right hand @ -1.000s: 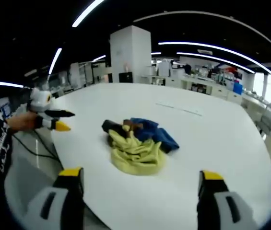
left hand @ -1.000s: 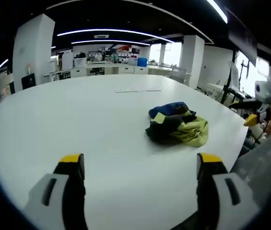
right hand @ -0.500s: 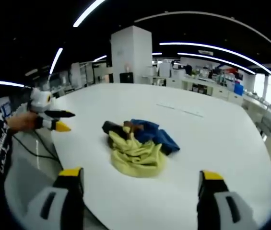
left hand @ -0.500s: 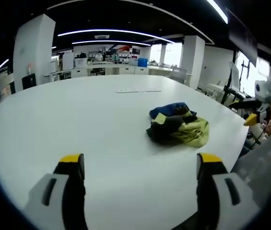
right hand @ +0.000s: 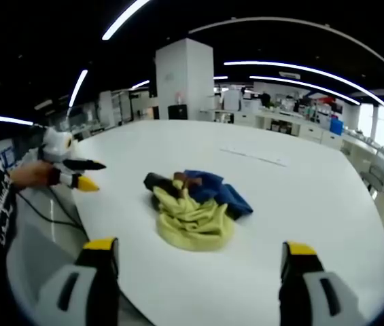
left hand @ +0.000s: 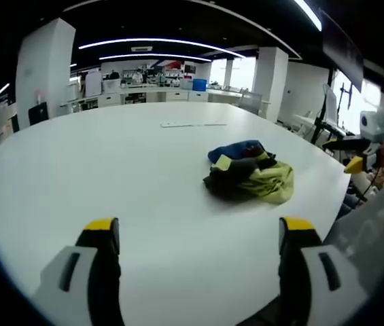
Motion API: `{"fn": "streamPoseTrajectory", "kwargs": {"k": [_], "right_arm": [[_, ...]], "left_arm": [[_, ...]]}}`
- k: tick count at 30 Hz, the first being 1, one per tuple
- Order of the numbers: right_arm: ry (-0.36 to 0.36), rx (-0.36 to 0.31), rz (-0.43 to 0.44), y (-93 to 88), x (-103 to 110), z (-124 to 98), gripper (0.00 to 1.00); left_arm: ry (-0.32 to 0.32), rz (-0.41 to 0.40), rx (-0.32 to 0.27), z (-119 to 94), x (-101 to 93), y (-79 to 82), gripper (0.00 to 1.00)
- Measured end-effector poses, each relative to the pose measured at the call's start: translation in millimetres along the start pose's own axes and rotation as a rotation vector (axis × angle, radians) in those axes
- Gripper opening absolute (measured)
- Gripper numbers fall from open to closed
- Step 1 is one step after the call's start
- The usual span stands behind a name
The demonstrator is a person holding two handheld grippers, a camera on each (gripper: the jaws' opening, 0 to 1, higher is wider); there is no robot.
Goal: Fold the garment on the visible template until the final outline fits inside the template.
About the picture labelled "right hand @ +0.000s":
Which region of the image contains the blue box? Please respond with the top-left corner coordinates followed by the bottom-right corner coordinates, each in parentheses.
top-left (328, 117), bottom-right (345, 137)

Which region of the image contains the white square pillar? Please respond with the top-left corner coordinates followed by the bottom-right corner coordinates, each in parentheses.
top-left (154, 37), bottom-right (215, 120)

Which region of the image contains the black cable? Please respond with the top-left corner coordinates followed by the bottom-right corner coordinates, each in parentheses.
top-left (17, 185), bottom-right (90, 237)

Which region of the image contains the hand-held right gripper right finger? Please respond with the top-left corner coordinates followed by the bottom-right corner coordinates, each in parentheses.
top-left (278, 240), bottom-right (366, 326)

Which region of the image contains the white cabinet row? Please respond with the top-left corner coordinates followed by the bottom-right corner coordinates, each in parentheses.
top-left (213, 110), bottom-right (344, 150)

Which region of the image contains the long ceiling light strip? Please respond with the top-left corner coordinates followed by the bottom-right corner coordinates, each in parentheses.
top-left (249, 75), bottom-right (362, 106)
top-left (223, 60), bottom-right (384, 108)
top-left (68, 69), bottom-right (89, 108)
top-left (101, 0), bottom-right (152, 41)
top-left (0, 115), bottom-right (35, 126)

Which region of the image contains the yellow blue brown garment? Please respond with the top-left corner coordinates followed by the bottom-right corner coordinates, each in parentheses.
top-left (143, 168), bottom-right (254, 253)

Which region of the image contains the person's left hand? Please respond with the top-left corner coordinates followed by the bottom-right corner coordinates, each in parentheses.
top-left (9, 160), bottom-right (62, 189)

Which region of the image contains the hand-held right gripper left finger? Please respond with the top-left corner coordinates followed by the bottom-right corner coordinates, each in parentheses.
top-left (37, 236), bottom-right (122, 326)

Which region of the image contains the black cabinet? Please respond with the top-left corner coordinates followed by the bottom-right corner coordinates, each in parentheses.
top-left (167, 104), bottom-right (188, 120)

